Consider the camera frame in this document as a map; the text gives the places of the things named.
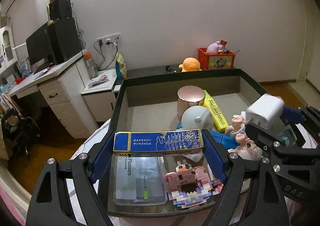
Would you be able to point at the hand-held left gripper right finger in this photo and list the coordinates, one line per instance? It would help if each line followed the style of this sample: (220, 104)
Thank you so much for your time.
(215, 156)

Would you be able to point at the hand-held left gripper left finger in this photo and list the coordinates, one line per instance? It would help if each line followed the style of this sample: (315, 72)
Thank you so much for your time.
(102, 156)

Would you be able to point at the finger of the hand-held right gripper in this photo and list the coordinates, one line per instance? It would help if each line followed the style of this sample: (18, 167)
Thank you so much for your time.
(292, 114)
(260, 136)

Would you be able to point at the pale big-eared figurine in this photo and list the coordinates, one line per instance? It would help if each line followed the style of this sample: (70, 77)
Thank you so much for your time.
(245, 146)

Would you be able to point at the blue highlighter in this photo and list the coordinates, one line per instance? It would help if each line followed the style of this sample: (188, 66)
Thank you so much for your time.
(225, 139)

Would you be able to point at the teal round case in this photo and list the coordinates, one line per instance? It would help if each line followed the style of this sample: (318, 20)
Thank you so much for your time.
(287, 137)

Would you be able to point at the white charger block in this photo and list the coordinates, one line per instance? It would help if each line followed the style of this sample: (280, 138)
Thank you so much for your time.
(265, 108)

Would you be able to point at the pink purple brick figure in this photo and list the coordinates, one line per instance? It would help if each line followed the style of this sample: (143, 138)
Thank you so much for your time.
(190, 181)

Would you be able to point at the white dome-shaped gadget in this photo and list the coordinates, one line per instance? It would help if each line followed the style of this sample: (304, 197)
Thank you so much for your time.
(197, 118)

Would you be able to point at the yellow highlighter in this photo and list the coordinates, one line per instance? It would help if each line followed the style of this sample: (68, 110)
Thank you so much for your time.
(215, 113)

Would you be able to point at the clear plastic floss box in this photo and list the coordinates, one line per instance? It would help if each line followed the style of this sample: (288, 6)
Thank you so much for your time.
(140, 178)

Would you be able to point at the long blue gold box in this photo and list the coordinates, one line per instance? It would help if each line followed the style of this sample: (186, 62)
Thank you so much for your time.
(160, 142)

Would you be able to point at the rose gold cup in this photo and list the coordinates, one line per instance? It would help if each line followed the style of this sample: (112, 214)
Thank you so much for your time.
(190, 101)

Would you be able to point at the grey tray box pink sides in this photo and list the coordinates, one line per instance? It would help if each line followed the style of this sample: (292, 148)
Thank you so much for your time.
(150, 113)

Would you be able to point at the white striped quilt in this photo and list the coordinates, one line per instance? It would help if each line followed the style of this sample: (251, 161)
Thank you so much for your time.
(82, 144)

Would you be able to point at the white bedside cabinet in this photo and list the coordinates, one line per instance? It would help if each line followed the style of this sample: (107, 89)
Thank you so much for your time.
(100, 101)

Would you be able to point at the pink white flat packet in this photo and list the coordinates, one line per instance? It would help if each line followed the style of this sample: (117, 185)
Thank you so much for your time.
(99, 79)

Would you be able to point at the white desk with drawers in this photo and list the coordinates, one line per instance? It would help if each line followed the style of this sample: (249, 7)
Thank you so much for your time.
(65, 83)

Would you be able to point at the black office chair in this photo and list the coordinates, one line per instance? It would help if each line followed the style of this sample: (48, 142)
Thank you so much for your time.
(22, 131)

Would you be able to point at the red storage crate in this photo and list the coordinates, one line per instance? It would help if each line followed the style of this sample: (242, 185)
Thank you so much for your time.
(217, 60)

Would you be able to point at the clear bottle with red cap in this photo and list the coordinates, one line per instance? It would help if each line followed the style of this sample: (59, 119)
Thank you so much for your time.
(92, 65)

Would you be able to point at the yellow blue snack bag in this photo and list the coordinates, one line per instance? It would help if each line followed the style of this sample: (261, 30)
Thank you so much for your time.
(121, 65)

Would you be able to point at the orange octopus plush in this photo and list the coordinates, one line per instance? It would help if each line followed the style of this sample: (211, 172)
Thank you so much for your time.
(190, 64)

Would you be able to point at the low dark-top cabinet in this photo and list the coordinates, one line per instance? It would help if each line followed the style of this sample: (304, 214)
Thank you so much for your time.
(150, 72)

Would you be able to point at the small black gadget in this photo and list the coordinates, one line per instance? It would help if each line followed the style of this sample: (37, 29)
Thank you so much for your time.
(170, 68)

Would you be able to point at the pink plush toy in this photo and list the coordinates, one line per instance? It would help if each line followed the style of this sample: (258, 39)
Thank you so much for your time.
(213, 47)

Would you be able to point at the black keyboard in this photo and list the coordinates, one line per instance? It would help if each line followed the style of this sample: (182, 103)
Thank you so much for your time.
(45, 67)

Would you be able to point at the small red tray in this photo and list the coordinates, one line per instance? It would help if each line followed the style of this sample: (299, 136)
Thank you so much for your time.
(20, 80)

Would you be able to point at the blue white box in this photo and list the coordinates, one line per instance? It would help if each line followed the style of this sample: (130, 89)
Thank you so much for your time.
(24, 67)

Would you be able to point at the black computer tower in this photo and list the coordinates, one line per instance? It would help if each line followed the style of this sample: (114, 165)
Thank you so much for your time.
(65, 39)

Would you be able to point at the black computer monitor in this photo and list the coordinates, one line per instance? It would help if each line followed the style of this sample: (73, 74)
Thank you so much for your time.
(37, 45)

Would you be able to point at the white glass-door cabinet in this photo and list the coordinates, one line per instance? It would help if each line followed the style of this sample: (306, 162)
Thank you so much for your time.
(7, 45)

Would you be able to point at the black speaker box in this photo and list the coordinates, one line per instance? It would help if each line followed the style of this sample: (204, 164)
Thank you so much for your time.
(61, 8)

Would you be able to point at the white wall power outlet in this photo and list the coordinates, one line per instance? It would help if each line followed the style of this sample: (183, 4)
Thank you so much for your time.
(108, 38)

